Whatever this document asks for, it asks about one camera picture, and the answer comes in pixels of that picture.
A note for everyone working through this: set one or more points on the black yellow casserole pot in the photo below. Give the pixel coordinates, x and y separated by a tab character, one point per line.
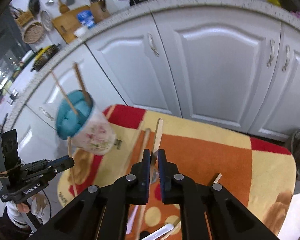
43	56

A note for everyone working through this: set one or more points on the blue white packet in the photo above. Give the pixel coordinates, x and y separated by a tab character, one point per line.
86	18

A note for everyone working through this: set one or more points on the floral white utensil cup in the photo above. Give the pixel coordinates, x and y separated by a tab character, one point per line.
84	124

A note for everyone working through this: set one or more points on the wooden knife block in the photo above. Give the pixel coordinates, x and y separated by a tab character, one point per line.
99	10

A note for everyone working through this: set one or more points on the round metal plate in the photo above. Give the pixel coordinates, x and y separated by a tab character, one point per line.
46	20

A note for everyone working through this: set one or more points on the silver cabinet handle left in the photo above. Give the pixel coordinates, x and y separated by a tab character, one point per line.
152	44

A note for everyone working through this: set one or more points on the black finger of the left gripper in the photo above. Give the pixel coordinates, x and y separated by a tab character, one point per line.
53	167

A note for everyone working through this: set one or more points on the wooden cutting board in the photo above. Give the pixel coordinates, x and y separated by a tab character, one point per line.
68	22

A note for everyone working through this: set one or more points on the gloved left hand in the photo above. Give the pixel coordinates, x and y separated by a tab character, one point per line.
39	207

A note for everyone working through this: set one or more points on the silver cabinet handle right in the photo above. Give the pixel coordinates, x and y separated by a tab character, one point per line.
287	61

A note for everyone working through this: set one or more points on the round wooden chopstick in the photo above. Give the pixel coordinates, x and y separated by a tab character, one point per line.
142	207

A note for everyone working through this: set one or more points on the colourful checked table mat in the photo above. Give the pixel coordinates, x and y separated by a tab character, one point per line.
261	175

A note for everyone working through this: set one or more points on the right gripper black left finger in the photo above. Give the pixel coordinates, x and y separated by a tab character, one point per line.
131	189

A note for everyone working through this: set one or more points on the silver cabinet handle middle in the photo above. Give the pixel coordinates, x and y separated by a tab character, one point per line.
272	52

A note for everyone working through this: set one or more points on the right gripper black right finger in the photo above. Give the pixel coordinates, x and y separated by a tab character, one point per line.
180	189

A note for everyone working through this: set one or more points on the lower cabinet handle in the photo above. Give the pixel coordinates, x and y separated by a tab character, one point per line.
46	113

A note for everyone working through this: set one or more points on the short wooden chopstick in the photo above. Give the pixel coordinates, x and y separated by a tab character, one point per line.
217	178

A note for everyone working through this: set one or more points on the silver cabinet handle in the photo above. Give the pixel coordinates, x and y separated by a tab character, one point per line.
287	61
152	44
272	52

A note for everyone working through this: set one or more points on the woven bamboo basket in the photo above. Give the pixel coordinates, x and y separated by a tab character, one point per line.
33	32

